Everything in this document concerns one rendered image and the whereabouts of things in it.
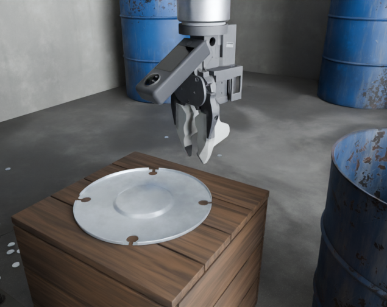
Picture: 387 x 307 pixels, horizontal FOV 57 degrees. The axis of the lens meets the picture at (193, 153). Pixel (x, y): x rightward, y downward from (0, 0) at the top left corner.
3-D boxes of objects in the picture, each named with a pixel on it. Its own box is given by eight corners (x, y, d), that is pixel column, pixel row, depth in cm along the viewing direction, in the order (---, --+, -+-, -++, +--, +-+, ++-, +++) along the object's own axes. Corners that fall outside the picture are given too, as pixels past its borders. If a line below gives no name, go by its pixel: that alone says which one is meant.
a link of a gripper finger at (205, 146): (236, 158, 59) (233, 103, 56) (210, 169, 56) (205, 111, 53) (223, 154, 62) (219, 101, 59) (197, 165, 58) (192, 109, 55)
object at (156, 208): (97, 169, 91) (96, 166, 90) (211, 171, 90) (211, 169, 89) (50, 243, 65) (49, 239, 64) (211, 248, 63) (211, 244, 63)
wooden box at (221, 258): (258, 302, 96) (269, 190, 81) (176, 438, 67) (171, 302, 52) (142, 248, 116) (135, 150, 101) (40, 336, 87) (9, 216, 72)
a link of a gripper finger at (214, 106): (222, 138, 54) (217, 80, 51) (214, 141, 53) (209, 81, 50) (201, 134, 58) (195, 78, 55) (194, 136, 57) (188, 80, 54)
